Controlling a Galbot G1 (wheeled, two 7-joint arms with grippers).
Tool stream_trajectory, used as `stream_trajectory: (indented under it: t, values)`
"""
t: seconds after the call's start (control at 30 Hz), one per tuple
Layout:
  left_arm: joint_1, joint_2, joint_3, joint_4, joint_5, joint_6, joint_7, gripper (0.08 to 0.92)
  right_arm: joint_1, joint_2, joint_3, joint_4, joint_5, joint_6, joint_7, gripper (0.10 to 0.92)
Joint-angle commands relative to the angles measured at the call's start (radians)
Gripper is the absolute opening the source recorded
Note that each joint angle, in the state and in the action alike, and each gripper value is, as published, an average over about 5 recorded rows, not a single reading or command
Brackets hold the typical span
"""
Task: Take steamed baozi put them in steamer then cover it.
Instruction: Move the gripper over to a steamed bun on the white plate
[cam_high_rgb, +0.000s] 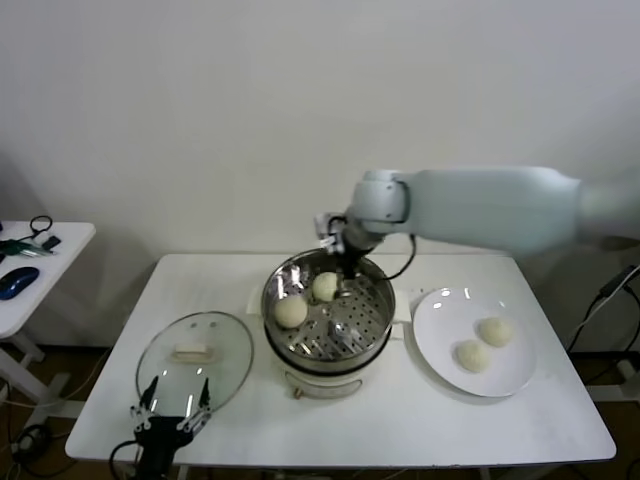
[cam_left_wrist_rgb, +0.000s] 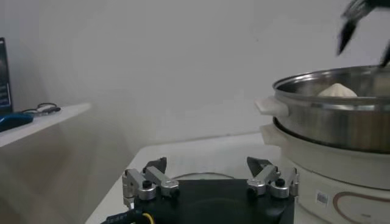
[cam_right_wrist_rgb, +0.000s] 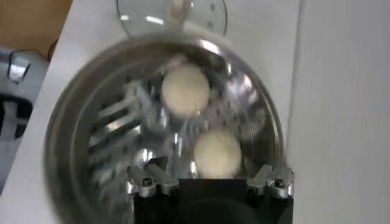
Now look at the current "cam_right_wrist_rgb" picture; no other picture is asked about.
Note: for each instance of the white steamed baozi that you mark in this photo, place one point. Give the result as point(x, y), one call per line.
point(185, 89)
point(217, 152)

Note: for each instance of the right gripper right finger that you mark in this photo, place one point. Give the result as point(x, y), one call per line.
point(280, 182)

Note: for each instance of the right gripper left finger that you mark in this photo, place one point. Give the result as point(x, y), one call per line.
point(164, 182)

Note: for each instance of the grey robot torso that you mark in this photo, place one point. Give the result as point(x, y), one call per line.
point(18, 91)

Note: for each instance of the perforated steel steamer basket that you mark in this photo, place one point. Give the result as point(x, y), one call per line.
point(76, 121)

